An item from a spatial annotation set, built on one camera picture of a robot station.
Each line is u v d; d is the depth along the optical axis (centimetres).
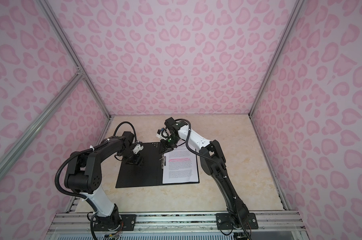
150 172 90
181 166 93
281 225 73
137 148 89
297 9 69
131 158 81
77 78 88
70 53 84
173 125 74
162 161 95
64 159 81
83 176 49
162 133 84
